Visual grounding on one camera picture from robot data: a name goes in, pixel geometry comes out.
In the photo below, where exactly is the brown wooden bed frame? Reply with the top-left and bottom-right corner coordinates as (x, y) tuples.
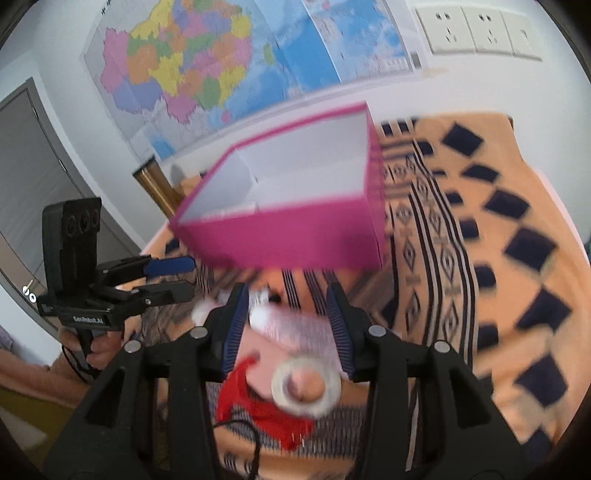
(133, 157), (186, 219)

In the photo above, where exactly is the person's left hand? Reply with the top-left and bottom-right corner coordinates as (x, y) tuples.
(58, 329), (122, 384)

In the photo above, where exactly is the red plastic item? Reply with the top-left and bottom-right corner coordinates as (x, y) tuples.
(216, 353), (315, 450)

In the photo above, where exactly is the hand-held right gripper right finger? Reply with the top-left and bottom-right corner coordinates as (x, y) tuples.
(325, 282), (522, 480)

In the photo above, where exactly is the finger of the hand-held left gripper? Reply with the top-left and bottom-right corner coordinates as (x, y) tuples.
(115, 280), (195, 309)
(98, 256), (196, 281)

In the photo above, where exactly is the white wall socket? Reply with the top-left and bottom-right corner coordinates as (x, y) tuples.
(464, 7), (514, 55)
(501, 11), (544, 61)
(416, 6), (476, 55)

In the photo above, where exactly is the colourful wall map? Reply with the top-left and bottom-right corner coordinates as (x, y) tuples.
(81, 0), (414, 160)

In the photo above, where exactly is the black cable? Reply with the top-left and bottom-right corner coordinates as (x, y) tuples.
(213, 416), (262, 480)

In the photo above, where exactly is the clear tape roll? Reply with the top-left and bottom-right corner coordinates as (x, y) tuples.
(271, 354), (342, 418)

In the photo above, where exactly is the orange patterned blanket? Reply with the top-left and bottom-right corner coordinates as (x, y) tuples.
(139, 113), (588, 480)

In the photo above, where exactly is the pink cardboard box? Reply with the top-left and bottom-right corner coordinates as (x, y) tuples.
(168, 102), (389, 271)

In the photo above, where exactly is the pale pink tube white cap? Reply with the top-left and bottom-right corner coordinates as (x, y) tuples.
(249, 305), (338, 358)

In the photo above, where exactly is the grey door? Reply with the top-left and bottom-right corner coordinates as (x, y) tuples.
(0, 76), (145, 334)

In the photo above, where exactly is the person's left forearm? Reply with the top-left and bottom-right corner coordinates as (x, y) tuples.
(0, 323), (90, 409)

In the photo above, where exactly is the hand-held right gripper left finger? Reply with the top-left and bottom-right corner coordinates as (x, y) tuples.
(44, 282), (252, 480)

